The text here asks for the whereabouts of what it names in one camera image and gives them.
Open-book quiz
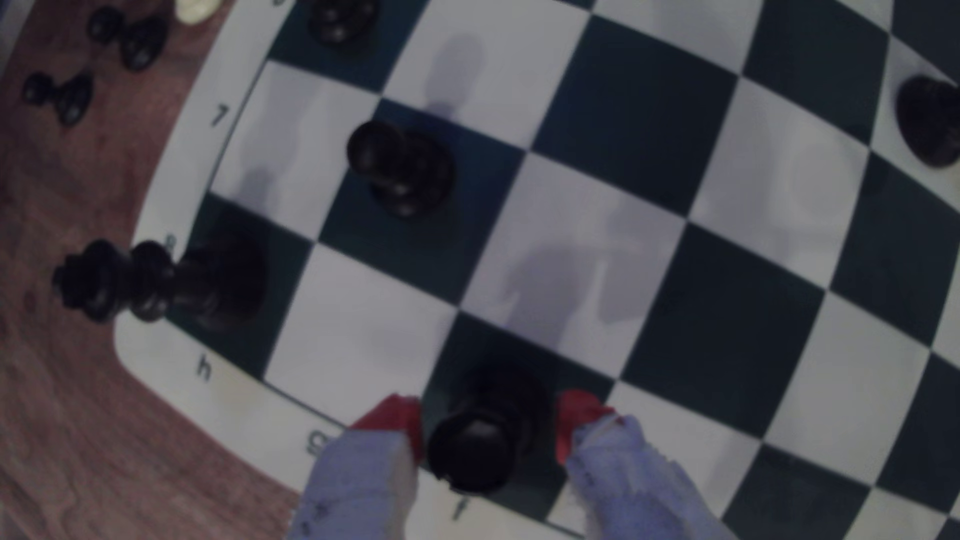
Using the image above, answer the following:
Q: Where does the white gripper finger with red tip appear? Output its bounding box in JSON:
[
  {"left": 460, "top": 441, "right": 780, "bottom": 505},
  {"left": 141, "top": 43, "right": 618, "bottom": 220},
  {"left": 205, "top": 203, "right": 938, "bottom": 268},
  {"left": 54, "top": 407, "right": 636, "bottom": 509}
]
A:
[
  {"left": 288, "top": 393, "right": 426, "bottom": 540},
  {"left": 555, "top": 388, "right": 740, "bottom": 540}
]

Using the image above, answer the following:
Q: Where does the black pawn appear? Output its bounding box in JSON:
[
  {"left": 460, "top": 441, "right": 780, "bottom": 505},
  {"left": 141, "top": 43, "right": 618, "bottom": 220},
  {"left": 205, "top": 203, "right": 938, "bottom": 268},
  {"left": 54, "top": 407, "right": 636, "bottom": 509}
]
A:
[
  {"left": 426, "top": 360, "right": 552, "bottom": 496},
  {"left": 21, "top": 69, "right": 96, "bottom": 127},
  {"left": 345, "top": 118, "right": 457, "bottom": 220},
  {"left": 307, "top": 0, "right": 381, "bottom": 48},
  {"left": 86, "top": 6, "right": 170, "bottom": 74}
]

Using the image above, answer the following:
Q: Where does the green and white chess mat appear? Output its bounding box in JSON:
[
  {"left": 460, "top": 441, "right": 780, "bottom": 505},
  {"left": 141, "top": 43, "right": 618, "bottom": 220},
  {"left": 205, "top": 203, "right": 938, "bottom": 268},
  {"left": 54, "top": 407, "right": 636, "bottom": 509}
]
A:
[{"left": 112, "top": 0, "right": 960, "bottom": 540}]

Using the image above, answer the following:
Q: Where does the white chess piece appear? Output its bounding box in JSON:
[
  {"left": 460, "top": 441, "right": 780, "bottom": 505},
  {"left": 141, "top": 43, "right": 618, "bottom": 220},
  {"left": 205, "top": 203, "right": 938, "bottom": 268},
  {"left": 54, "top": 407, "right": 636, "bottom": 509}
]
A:
[{"left": 174, "top": 0, "right": 225, "bottom": 26}]

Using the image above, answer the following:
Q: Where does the black king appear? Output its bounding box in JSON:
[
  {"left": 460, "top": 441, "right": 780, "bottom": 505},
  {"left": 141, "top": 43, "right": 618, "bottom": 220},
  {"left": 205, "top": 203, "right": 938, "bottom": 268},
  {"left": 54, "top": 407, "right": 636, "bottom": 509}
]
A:
[{"left": 51, "top": 236, "right": 267, "bottom": 333}]

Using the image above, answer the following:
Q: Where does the black queen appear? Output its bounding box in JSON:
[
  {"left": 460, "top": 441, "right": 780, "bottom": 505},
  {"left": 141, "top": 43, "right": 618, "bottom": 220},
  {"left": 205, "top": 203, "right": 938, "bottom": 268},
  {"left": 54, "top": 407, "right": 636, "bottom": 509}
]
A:
[{"left": 894, "top": 73, "right": 960, "bottom": 169}]

